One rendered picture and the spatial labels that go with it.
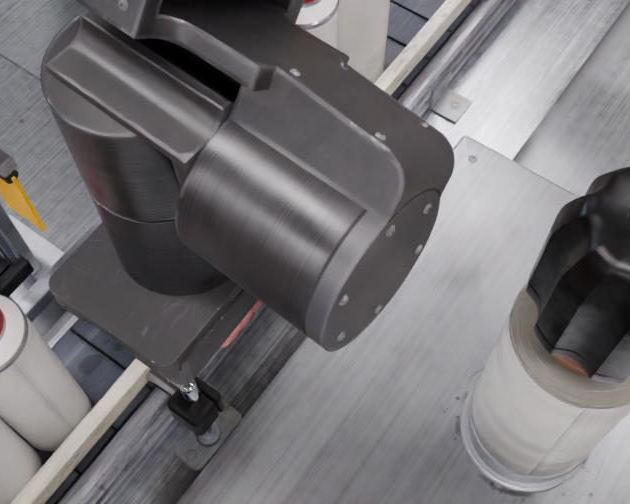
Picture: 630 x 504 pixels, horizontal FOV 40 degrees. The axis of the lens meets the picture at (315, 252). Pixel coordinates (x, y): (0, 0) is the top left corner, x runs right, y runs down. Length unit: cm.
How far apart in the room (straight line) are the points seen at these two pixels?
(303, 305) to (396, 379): 42
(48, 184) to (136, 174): 55
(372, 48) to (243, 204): 50
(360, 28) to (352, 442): 32
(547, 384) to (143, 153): 27
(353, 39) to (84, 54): 46
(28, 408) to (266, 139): 36
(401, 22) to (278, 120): 60
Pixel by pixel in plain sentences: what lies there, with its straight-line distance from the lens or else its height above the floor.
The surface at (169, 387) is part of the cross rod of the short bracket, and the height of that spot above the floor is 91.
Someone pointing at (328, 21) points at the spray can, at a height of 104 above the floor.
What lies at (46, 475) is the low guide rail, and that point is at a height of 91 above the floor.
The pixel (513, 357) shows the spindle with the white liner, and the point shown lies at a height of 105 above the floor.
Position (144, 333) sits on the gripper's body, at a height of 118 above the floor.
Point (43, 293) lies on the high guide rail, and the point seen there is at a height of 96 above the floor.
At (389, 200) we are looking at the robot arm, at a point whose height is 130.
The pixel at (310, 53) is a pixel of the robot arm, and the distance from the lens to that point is 27.
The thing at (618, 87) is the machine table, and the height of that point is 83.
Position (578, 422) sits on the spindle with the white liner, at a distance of 50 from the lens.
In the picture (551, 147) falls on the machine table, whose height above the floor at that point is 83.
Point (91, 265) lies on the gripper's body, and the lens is 36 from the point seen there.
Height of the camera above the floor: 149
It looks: 62 degrees down
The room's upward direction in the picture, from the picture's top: 2 degrees counter-clockwise
